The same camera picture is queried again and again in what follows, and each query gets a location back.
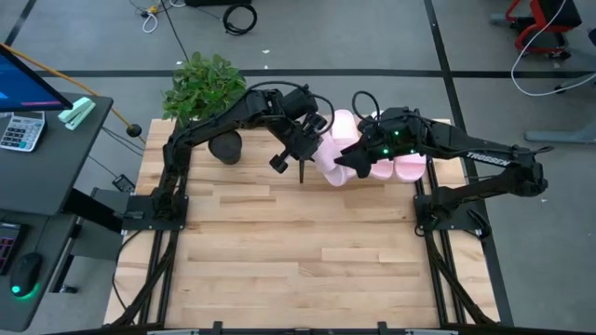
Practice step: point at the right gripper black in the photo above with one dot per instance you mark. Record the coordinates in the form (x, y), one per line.
(388, 146)

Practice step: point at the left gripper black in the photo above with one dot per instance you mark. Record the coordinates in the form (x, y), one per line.
(295, 139)

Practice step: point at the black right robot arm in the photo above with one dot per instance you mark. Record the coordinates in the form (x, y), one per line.
(484, 156)

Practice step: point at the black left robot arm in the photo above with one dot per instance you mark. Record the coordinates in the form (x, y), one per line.
(209, 125)

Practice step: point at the potted green plant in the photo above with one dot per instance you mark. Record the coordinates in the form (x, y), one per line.
(200, 88)

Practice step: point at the black box on floor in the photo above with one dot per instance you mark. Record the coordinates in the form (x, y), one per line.
(209, 2)

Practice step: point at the black power adapter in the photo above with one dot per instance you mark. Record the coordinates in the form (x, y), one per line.
(124, 183)

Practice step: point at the grey metal stand leg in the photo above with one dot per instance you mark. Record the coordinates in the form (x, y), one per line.
(563, 136)

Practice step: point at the mint green stapler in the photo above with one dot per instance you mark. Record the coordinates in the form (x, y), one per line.
(77, 111)

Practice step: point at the black office desk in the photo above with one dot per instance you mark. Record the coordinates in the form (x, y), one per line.
(46, 177)

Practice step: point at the grey desk calculator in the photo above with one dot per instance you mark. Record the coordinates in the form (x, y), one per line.
(21, 132)

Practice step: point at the black computer monitor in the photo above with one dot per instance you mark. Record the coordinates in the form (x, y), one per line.
(23, 86)

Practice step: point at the black computer mouse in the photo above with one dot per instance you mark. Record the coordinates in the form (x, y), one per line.
(25, 274)

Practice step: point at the black backlit keyboard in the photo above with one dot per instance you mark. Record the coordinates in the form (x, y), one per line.
(7, 249)

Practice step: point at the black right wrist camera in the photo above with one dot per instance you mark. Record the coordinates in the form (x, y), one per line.
(363, 171)

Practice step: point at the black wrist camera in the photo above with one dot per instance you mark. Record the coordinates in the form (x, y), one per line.
(279, 164)
(363, 171)

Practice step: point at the black frame wooden shelf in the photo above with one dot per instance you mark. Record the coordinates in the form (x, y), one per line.
(302, 174)

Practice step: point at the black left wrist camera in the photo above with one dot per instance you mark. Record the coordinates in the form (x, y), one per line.
(279, 164)

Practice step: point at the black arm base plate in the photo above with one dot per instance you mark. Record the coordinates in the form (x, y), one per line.
(144, 223)
(458, 224)

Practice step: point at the black aluminium table frame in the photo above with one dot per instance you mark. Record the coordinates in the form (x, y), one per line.
(261, 331)

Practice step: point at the red frame black cart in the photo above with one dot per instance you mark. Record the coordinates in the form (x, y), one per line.
(559, 11)

